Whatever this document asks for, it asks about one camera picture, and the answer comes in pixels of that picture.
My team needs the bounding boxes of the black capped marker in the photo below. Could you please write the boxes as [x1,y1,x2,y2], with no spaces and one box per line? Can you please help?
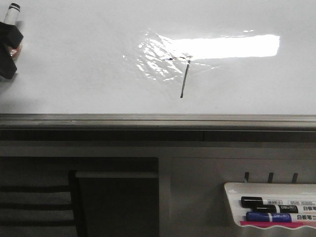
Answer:
[254,205,316,213]
[240,196,316,207]

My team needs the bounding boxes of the white taped whiteboard marker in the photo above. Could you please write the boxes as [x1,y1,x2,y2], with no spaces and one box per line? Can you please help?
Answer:
[3,2,24,60]

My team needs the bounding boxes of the upper black capped marker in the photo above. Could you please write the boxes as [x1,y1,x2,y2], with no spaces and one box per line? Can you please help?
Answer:
[240,196,316,207]

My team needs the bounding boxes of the white plastic marker tray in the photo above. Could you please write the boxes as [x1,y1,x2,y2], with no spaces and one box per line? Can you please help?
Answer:
[224,183,316,237]

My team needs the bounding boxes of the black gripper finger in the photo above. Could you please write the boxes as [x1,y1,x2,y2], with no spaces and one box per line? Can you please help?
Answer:
[0,22,23,79]

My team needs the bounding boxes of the right black wall hook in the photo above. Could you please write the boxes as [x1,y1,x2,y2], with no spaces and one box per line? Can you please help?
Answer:
[291,173,298,184]

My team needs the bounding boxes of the dark chair back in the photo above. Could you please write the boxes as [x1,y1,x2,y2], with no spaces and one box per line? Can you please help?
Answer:
[0,170,88,237]

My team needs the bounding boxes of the grey whiteboard frame rail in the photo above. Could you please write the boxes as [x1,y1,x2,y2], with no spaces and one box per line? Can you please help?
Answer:
[0,114,316,143]

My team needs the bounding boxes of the left black wall hook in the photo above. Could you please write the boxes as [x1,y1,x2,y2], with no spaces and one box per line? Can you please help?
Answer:
[244,172,250,183]

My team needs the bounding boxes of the blue capped marker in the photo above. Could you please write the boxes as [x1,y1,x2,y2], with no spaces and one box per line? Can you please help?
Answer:
[246,211,316,223]

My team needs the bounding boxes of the middle black wall hook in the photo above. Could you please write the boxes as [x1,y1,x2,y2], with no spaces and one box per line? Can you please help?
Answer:
[267,172,274,183]

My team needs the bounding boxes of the white whiteboard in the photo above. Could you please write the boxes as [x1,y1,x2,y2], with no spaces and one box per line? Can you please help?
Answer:
[0,0,316,115]

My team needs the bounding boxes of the lower black capped marker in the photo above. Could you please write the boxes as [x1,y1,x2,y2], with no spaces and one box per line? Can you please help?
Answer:
[254,205,316,213]

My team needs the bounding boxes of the black wall hook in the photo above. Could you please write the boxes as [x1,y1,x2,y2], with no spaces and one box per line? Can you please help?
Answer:
[267,172,274,183]
[244,172,250,183]
[291,173,298,184]

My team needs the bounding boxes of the pink whiteboard eraser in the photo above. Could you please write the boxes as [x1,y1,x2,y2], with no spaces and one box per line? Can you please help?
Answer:
[239,221,316,229]

